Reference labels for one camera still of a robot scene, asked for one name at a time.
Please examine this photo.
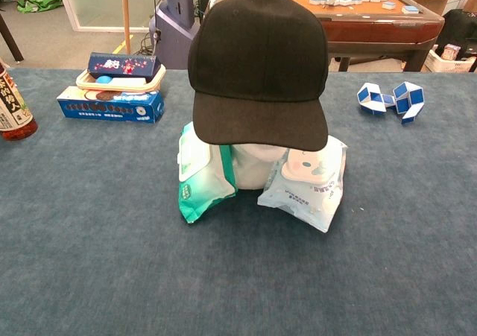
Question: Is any cream plastic basket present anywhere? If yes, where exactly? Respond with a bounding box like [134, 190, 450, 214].
[75, 64, 167, 92]

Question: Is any dark table leg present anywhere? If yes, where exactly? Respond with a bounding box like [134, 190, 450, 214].
[0, 13, 25, 62]

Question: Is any brown mahjong table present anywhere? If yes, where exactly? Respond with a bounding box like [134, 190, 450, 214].
[212, 0, 446, 72]

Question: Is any tangled floor cable bundle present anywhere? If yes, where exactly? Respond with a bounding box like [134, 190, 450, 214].
[133, 30, 162, 56]

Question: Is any black chair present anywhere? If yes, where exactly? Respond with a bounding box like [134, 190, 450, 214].
[435, 8, 477, 60]

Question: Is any green bag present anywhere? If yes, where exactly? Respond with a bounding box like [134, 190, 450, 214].
[16, 0, 64, 15]

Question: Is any blue cookie box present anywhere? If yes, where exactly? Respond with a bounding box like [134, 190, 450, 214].
[56, 85, 165, 124]

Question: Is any light blue wet wipes pack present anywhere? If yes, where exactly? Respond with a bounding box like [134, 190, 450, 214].
[256, 134, 349, 234]

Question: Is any white mannequin head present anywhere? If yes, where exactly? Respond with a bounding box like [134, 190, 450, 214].
[230, 143, 290, 191]

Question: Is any white slatted crate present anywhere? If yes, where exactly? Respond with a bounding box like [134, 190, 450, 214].
[424, 47, 477, 75]

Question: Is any blue felt table cover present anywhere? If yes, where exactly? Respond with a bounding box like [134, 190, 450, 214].
[0, 67, 477, 336]

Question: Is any dark tea bottle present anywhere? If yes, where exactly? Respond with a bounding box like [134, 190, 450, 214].
[0, 58, 39, 142]

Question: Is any green wet wipes pack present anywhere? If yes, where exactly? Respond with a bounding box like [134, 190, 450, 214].
[175, 121, 239, 224]

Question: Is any wooden pole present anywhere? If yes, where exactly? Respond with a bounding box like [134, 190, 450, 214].
[121, 0, 133, 56]

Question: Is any blue white snake puzzle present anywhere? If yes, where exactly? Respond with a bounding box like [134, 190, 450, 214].
[356, 80, 426, 124]

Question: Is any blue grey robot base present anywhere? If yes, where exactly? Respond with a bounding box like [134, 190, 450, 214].
[148, 0, 205, 71]

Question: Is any small printed carton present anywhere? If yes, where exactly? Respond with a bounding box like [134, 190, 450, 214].
[441, 43, 461, 60]

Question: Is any dark blue printed box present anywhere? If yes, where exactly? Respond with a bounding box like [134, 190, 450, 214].
[87, 51, 162, 83]

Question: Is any flat white box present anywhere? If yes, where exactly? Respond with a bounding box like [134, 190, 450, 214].
[110, 77, 146, 87]

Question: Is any black baseball cap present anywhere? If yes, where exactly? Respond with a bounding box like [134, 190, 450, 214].
[187, 0, 329, 152]

